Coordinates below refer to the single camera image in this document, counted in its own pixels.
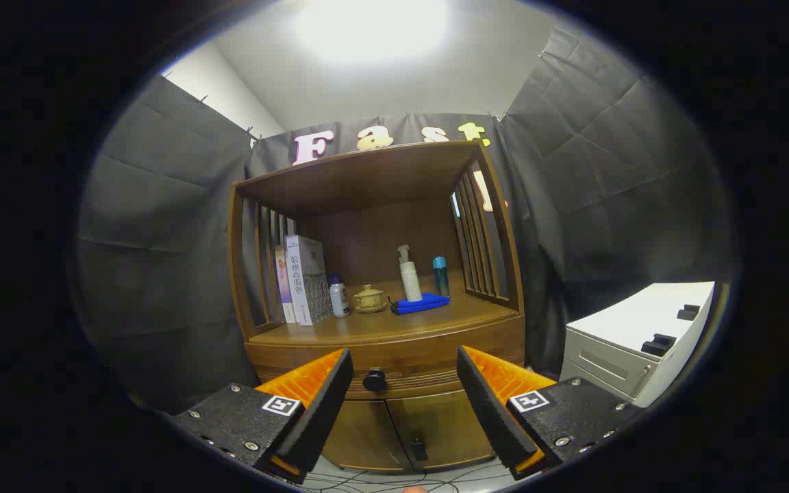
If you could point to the brown wooden countertop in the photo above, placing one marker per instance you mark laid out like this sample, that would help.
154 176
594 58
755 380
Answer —
422 322

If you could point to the black plastic block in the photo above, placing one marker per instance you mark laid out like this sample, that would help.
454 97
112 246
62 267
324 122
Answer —
658 345
688 312

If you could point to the wooden cabinet door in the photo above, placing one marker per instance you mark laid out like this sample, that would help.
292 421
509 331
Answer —
360 431
449 424

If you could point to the white plastic drawer unit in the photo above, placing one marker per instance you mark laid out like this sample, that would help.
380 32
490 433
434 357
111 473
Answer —
634 322

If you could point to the yellow lidded teacup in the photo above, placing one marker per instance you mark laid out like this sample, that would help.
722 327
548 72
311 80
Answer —
369 299

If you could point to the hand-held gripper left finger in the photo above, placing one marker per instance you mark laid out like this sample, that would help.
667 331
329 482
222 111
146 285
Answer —
322 411

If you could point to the brown wooden cabinet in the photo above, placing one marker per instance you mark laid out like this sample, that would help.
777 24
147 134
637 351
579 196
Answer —
367 178

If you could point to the white bottle with blue cap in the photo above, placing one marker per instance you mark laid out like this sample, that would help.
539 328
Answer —
340 300

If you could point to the clear blue bottle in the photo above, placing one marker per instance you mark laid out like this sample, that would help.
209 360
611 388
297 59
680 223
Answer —
441 277

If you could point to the white pump bottle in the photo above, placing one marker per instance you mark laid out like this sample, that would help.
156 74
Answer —
411 281

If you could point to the blue folded cloth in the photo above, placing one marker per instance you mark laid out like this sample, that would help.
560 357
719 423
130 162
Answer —
422 305

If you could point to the thick white book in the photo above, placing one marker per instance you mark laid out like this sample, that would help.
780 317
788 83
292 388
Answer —
305 274

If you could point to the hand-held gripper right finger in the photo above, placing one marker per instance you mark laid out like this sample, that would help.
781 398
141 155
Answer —
494 411

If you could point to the black drawer knob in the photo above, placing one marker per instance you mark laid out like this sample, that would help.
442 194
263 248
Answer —
374 379

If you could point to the thin purple book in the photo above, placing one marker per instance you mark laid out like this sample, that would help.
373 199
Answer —
283 281

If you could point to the brown wooden drawer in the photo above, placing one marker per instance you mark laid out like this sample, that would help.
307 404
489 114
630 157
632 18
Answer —
422 349

